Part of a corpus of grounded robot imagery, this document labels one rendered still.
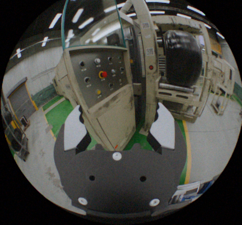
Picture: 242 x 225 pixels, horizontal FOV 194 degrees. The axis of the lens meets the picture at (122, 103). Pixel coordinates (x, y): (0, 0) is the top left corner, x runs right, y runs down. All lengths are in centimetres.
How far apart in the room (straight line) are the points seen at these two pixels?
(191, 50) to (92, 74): 66
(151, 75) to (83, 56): 63
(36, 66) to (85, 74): 909
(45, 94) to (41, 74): 208
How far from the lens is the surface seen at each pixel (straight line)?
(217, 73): 497
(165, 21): 115
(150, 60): 77
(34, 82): 908
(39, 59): 966
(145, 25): 86
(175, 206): 51
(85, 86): 44
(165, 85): 70
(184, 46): 58
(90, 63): 47
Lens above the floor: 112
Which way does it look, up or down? 31 degrees down
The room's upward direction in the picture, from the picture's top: 10 degrees counter-clockwise
